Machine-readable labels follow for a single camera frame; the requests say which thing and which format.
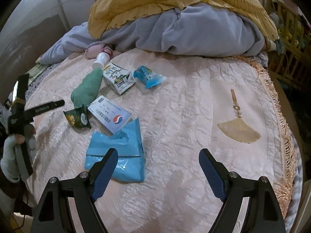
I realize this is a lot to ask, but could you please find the white blue medicine box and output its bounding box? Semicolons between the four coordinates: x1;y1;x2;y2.
87;96;133;134

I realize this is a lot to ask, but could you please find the green patterned sheet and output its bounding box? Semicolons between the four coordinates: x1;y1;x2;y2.
27;64;52;85

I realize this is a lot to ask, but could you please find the pink small cloth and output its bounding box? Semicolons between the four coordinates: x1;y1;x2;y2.
85;44;105;59

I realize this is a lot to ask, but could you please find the dark green snack wrapper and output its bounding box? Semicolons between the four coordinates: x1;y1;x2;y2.
63;105;91;128

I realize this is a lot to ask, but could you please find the green white milk carton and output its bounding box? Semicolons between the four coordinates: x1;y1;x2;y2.
102;63;135;95

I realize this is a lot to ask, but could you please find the green rolled sock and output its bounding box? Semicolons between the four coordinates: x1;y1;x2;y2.
71;68;102;108

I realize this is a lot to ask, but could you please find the small blue snack packet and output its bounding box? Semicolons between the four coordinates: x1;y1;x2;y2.
133;65;166;89

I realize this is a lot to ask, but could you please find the left gloved hand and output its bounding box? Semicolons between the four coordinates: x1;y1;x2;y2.
1;124;36;183

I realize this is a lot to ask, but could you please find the large blue plastic wrapper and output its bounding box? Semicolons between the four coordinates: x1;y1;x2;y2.
84;118;145;183

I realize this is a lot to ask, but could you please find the wooden crib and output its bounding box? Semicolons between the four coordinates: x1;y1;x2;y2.
259;0;310;88

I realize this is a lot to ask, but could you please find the grey folded duvet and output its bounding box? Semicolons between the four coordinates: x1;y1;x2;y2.
39;3;265;65

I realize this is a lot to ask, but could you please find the white plastic bottle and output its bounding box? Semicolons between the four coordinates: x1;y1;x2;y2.
92;46;113;70

